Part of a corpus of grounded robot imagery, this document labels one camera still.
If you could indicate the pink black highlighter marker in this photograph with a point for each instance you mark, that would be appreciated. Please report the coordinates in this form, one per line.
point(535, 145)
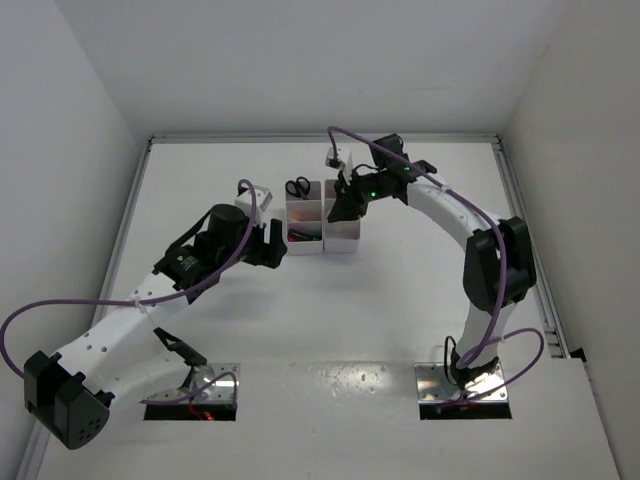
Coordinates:
point(291, 231)

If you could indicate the black handled scissors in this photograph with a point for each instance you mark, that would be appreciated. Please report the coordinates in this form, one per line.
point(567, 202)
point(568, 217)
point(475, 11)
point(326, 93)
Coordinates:
point(299, 187)

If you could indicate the green black highlighter marker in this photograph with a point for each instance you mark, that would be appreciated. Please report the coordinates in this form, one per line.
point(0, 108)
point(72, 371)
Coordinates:
point(302, 237)

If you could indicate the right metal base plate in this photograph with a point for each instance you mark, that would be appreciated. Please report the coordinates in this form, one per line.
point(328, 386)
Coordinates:
point(434, 388)

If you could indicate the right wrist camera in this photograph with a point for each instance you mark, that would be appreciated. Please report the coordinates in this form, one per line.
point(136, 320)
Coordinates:
point(341, 160)

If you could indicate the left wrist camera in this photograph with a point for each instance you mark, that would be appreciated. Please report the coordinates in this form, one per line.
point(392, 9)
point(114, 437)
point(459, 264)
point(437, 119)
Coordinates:
point(259, 201)

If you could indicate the metal base plate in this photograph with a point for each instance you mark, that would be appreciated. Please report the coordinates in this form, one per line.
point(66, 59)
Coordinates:
point(434, 388)
point(214, 383)

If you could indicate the aluminium table frame rail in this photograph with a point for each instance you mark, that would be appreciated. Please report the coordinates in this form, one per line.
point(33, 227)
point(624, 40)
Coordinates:
point(326, 342)

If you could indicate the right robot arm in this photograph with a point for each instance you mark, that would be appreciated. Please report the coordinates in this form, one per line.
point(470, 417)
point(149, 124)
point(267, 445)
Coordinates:
point(499, 268)

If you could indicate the white left organizer box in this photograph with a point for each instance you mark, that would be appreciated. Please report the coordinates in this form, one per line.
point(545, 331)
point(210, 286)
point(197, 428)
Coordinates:
point(303, 212)

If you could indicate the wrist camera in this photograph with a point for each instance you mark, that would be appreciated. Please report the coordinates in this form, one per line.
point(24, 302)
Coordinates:
point(259, 201)
point(341, 160)

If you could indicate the white organizer box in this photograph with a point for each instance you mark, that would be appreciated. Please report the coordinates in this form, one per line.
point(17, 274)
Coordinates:
point(303, 212)
point(338, 237)

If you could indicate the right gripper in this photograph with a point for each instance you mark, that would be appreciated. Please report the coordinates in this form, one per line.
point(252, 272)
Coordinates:
point(348, 205)

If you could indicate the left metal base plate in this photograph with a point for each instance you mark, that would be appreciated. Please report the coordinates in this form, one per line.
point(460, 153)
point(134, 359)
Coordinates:
point(214, 383)

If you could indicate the white right organizer box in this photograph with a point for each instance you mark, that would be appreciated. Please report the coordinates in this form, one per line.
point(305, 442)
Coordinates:
point(338, 237)

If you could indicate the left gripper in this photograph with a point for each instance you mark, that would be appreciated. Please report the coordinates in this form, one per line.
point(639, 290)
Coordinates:
point(265, 253)

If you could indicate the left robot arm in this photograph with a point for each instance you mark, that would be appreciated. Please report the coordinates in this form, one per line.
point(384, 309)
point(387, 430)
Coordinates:
point(129, 354)

